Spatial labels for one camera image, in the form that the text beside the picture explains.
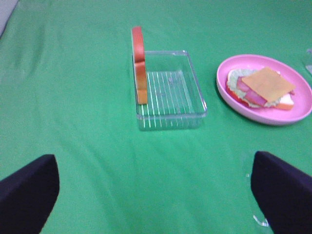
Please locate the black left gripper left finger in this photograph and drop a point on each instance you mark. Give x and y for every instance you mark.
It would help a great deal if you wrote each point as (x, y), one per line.
(28, 196)

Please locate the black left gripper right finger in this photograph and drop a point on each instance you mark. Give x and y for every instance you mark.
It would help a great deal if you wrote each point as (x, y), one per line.
(283, 193)

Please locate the bread slice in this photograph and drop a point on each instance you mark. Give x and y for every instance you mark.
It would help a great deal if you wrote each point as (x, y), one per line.
(234, 78)
(139, 65)

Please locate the bacon strip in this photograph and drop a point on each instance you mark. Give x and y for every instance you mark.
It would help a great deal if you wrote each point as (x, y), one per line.
(242, 86)
(253, 98)

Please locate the yellow cheese slice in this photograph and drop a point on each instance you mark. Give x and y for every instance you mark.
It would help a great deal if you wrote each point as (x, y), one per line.
(268, 84)

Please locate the green lettuce leaf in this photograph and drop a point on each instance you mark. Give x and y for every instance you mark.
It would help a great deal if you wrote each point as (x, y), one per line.
(232, 89)

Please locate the clear tape patch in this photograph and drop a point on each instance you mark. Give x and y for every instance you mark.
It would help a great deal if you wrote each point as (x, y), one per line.
(256, 214)

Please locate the pink round plate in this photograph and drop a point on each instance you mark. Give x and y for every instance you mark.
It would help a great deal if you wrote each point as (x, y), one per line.
(302, 94)

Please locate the right clear plastic tray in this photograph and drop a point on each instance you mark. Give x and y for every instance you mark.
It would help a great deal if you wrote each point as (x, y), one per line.
(307, 60)

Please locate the clear plastic tray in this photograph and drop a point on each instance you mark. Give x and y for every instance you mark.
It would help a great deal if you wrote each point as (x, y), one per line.
(307, 60)
(174, 97)

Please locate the left clear plastic tray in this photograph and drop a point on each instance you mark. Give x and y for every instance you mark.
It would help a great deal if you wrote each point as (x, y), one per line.
(174, 97)

